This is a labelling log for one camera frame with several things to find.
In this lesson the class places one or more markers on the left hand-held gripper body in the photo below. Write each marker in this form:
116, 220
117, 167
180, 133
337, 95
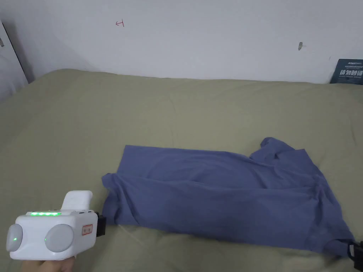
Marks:
54, 226

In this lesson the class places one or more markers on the dark blue shirt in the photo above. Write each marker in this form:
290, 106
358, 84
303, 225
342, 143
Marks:
215, 195

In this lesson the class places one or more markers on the person's left hand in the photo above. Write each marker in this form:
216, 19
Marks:
48, 266

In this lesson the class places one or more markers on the small grey wall hook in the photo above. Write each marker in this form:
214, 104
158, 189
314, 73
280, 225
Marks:
300, 46

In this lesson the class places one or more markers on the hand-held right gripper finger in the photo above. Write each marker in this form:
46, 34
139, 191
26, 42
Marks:
340, 242

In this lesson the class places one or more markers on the dark blue sign card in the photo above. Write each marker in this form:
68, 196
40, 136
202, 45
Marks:
347, 72

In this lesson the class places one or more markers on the bed with pale green sheet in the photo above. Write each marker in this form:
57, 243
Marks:
85, 127

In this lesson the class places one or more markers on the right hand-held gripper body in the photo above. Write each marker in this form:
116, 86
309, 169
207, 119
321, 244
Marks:
358, 255

